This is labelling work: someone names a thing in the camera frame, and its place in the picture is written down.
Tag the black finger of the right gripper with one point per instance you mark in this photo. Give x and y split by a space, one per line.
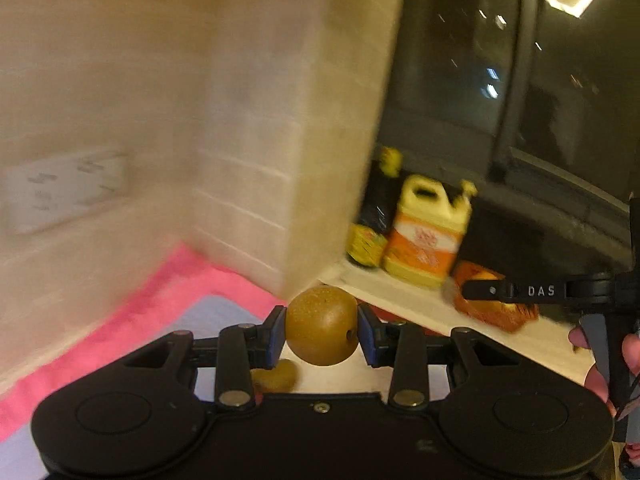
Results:
605 288

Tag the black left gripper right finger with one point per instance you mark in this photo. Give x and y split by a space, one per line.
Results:
407 349

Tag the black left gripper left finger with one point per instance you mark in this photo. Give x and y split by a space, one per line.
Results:
236 351

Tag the brown kiwi fruit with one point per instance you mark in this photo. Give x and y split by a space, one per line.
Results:
321 325

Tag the brown fruit under gripper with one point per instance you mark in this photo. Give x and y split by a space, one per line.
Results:
282 378

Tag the pink and lavender mat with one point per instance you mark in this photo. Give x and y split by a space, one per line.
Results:
187 291

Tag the red white fruit box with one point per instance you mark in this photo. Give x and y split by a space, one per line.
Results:
543 340

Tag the orange mesh basket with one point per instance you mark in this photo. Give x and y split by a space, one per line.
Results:
508 317

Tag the yellow oil jug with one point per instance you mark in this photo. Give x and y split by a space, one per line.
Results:
427 231

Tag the dark soy sauce bottle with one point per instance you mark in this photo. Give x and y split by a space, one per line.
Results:
369 233

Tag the dark window frame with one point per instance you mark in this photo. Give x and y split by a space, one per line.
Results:
537 103

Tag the white wall power socket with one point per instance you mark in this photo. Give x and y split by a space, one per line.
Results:
61 187

